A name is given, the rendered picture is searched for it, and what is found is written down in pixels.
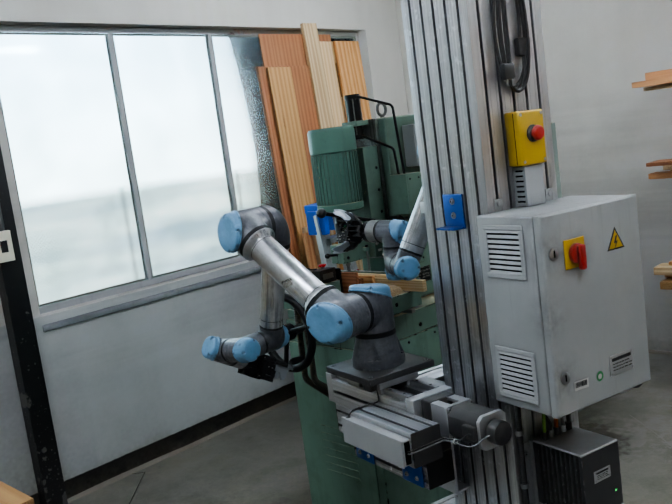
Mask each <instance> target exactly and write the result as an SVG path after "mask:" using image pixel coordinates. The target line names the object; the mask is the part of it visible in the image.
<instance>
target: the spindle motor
mask: <svg viewBox="0 0 672 504"><path fill-rule="evenodd" d="M307 136H308V144H309V151H310V155H311V156H310V158H311V165H312V173H313V180H314V187H315V195H316V202H317V210H318V209H320V208H323V209H325V210H326V212H330V213H333V212H334V209H340V210H344V211H353V210H357V209H360V208H362V207H364V201H363V194H362V186H361V178H360V170H359V163H358V155H357V150H356V149H357V146H356V138H355V131H354V127H353V126H352V125H347V126H338V127H330V128H323V129H316V130H311V131H308V134H307Z"/></svg>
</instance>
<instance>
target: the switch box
mask: <svg viewBox="0 0 672 504"><path fill-rule="evenodd" d="M402 133H403V142H404V150H405V159H406V166H407V167H413V166H420V163H419V157H418V154H417V137H416V128H415V124H410V125H403V126H402Z"/></svg>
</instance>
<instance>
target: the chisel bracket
mask: <svg viewBox="0 0 672 504"><path fill-rule="evenodd" d="M365 245H368V242H366V241H365V240H364V239H363V241H362V242H361V243H360V244H358V246H357V247H356V248H355V249H354V250H351V251H348V252H344V253H340V254H338V256H335V257H332V263H333V264H346V266H349V265H351V263H350V262H354V261H357V260H361V259H365V258H367V256H366V251H363V250H362V247H365Z"/></svg>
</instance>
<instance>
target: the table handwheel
mask: <svg viewBox="0 0 672 504"><path fill-rule="evenodd" d="M284 301H285V302H287V303H289V304H290V305H292V306H293V307H294V308H295V309H296V311H297V312H298V313H299V315H300V316H301V318H302V320H303V322H304V325H303V322H302V323H299V324H296V325H293V324H291V323H288V324H285V325H284V324H283V325H284V326H285V327H286V328H287V329H288V331H289V332H288V333H289V335H290V339H289V341H291V340H293V339H295V338H296V335H298V334H300V333H303V332H304V330H305V329H306V331H307V337H308V349H307V354H306V356H305V359H304V360H303V361H302V362H301V363H299V364H296V365H291V364H290V363H289V342H288V344H287V345H286V346H284V360H283V359H282V358H281V357H280V356H279V354H278V353H277V352H276V350H274V351H271V352H269V353H268V354H269V355H270V356H272V357H275V358H276V359H278V360H281V361H284V362H286V363H288V364H290V365H291V366H292V368H293V370H289V371H288V372H294V373H297V372H301V371H303V370H305V369H306V368H307V367H308V366H309V365H310V364H311V362H312V360H313V358H314V355H315V351H316V339H315V338H314V337H313V336H312V335H311V333H310V331H309V326H307V323H306V317H305V314H304V311H305V308H304V307H303V306H302V305H301V304H299V303H298V302H297V301H296V300H295V299H294V298H293V297H292V296H291V295H289V294H286V293H284Z"/></svg>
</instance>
